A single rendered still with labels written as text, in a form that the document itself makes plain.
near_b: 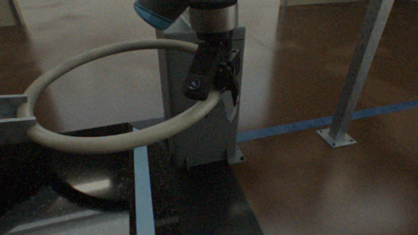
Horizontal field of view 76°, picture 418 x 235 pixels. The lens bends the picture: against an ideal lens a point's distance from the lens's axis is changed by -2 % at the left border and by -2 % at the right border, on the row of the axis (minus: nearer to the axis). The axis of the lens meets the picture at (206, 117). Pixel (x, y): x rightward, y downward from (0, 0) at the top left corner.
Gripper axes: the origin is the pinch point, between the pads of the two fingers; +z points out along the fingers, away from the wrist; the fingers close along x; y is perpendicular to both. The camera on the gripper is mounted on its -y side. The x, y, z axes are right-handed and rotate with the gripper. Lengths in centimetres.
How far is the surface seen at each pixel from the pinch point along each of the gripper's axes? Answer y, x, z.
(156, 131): -15.8, 5.1, -7.3
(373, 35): 123, -46, 22
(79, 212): -30.1, 14.2, 1.7
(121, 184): -22.1, 11.4, 2.4
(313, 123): 134, -25, 98
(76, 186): -25.8, 19.0, 1.7
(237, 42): 77, 18, 14
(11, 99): -17.9, 39.5, -9.6
